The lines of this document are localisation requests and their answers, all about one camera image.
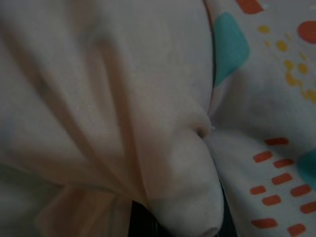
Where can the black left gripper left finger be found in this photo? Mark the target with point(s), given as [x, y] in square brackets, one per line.
[140, 222]

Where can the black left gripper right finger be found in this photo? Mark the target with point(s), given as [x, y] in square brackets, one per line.
[225, 217]

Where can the pink patterned pillow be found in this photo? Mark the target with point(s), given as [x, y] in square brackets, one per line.
[98, 98]

